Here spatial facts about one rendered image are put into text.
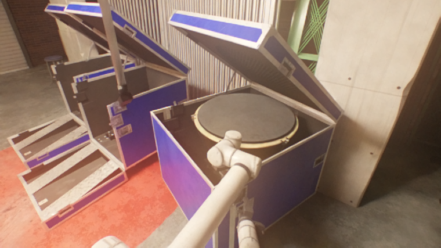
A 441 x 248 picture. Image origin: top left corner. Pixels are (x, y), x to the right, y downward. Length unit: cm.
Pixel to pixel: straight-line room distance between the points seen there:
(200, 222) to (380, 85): 168
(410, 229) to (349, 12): 200
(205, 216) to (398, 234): 217
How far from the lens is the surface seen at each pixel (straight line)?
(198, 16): 154
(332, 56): 202
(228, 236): 172
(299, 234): 234
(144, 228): 237
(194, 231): 77
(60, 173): 315
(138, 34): 229
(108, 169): 280
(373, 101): 210
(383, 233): 266
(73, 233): 259
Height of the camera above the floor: 190
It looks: 29 degrees down
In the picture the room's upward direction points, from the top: straight up
